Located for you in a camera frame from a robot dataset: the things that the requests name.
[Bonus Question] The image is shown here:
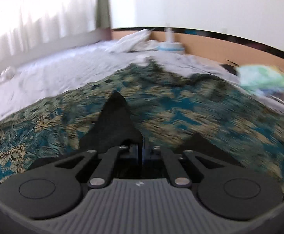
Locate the teal paisley bedspread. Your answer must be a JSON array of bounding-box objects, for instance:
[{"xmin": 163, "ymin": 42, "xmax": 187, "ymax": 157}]
[{"xmin": 0, "ymin": 62, "xmax": 284, "ymax": 192}]

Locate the green folded clothes pile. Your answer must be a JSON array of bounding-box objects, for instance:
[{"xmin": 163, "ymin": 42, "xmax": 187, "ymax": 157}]
[{"xmin": 236, "ymin": 65, "xmax": 284, "ymax": 95}]

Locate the small white object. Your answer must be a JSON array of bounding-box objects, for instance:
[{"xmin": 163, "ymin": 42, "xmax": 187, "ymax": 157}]
[{"xmin": 1, "ymin": 66, "xmax": 16, "ymax": 80}]

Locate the white bed sheet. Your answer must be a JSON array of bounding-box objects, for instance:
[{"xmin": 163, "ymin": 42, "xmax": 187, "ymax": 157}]
[{"xmin": 0, "ymin": 38, "xmax": 284, "ymax": 129}]

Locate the wooden headboard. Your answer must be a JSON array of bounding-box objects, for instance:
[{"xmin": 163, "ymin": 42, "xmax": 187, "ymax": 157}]
[{"xmin": 111, "ymin": 27, "xmax": 284, "ymax": 89}]

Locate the blue white round container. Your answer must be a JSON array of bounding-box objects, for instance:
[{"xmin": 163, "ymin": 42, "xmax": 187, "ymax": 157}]
[{"xmin": 157, "ymin": 41, "xmax": 185, "ymax": 54}]

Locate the crumpled white cloth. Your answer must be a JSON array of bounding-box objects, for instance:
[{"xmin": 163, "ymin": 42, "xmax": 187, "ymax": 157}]
[{"xmin": 106, "ymin": 29, "xmax": 159, "ymax": 53}]

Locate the green curtain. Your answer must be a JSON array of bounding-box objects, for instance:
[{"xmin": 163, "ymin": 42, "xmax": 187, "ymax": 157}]
[{"xmin": 95, "ymin": 0, "xmax": 111, "ymax": 28}]

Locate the white charger with cable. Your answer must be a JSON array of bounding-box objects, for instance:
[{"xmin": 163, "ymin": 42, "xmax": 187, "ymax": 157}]
[{"xmin": 165, "ymin": 25, "xmax": 174, "ymax": 42}]

